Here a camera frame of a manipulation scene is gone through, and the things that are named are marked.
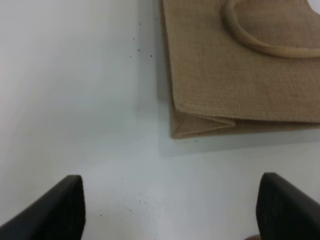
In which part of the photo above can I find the brown linen tote bag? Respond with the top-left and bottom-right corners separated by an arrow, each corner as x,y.
160,0 -> 320,139

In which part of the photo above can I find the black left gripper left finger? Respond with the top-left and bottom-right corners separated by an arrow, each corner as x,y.
0,175 -> 86,240

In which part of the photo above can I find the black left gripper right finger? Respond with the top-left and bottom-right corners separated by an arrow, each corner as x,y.
255,172 -> 320,240

